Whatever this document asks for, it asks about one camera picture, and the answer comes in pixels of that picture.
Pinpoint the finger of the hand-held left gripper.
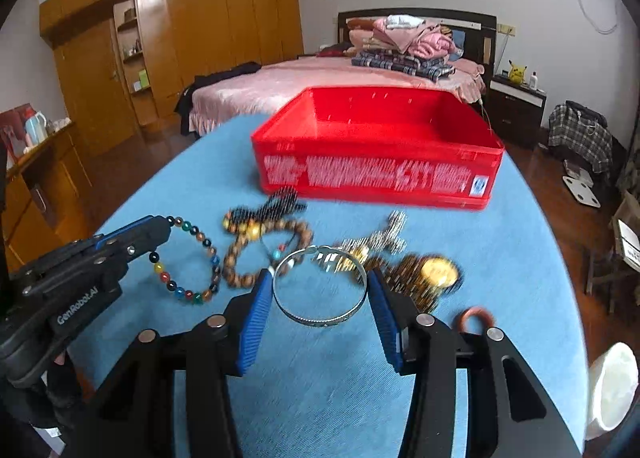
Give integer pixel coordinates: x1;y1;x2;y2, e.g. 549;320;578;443
92;221;174;290
96;215;171;249

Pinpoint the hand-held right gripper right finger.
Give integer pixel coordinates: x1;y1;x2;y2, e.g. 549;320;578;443
366;269;583;458

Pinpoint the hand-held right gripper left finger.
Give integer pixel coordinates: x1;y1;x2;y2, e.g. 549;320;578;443
65;282;275;458

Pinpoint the silver bangle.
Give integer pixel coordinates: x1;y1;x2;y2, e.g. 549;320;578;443
272;245;371;327

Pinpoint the wooden bead bracelet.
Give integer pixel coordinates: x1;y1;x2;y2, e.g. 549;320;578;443
221;218;315;290

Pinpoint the multicolour bead bracelet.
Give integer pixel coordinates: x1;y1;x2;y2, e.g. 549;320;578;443
150;214;223;307

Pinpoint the silver chain necklace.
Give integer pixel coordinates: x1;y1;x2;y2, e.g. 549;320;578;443
345;210;409;259

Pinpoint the black beaded bracelet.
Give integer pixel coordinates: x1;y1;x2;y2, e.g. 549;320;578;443
223;186;307;239

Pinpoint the red plastic crate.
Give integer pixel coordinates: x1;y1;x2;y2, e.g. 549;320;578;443
251;86;506;212

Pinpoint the person's left forearm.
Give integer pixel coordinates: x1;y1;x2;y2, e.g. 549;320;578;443
0;383;66;445

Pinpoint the person's left hand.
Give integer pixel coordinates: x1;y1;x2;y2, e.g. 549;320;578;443
47;352;84;419

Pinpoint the wooden sideboard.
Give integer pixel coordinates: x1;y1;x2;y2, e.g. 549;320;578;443
0;120;96;280

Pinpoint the blue table cloth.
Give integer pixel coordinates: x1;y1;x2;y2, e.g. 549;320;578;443
67;113;589;458

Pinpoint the light blue thermos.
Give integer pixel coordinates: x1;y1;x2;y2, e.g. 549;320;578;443
24;108;49;145

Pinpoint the red bag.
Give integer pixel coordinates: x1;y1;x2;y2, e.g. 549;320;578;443
0;104;39;159

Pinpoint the black garment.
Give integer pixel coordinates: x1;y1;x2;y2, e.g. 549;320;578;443
174;63;262;135

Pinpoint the wooden stool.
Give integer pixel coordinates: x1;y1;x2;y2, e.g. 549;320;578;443
582;217;632;315

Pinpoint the bed with pink cover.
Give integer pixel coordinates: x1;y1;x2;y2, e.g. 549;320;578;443
190;9;499;137

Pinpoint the white bathroom scale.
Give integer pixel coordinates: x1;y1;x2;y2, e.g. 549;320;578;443
562;175;601;209

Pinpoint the wooden wardrobe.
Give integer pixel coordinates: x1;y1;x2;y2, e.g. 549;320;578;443
39;0;305;149

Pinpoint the dark nightstand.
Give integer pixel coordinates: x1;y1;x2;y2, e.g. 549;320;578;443
487;74;548;149

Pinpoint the cardboard box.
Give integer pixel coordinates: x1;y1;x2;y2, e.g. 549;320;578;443
612;188;640;275

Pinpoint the folded plaid blanket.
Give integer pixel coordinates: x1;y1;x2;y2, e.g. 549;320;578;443
351;52;456;82

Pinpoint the plaid garment on chair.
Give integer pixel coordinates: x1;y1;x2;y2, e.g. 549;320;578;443
547;100;615;174

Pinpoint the pile of pink blankets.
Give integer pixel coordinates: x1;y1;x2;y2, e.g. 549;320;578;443
347;14;456;59

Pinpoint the dark wooden headboard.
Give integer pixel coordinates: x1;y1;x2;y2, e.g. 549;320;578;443
337;9;499;70

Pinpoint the orange ring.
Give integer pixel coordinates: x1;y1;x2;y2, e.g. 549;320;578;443
457;306;496;337

